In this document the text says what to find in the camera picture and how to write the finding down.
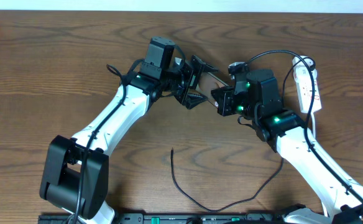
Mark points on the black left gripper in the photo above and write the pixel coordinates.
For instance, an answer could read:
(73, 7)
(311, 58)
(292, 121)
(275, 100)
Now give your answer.
(195, 74)

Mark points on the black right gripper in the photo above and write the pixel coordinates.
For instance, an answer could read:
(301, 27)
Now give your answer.
(224, 100)

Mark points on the bronze Galaxy smartphone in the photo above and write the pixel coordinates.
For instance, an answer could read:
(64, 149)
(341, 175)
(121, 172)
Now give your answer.
(207, 83)

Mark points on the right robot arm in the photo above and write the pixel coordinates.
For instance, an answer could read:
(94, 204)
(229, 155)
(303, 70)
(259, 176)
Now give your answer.
(255, 97)

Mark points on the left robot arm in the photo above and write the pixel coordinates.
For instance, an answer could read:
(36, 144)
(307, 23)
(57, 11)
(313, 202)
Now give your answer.
(76, 171)

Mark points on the white USB charger adapter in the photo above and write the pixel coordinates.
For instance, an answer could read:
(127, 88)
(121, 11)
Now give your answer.
(301, 63)

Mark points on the white power strip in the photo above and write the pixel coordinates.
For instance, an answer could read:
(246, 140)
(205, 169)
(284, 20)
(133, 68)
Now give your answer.
(305, 91)

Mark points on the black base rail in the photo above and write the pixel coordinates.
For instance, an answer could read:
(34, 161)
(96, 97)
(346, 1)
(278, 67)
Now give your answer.
(138, 218)

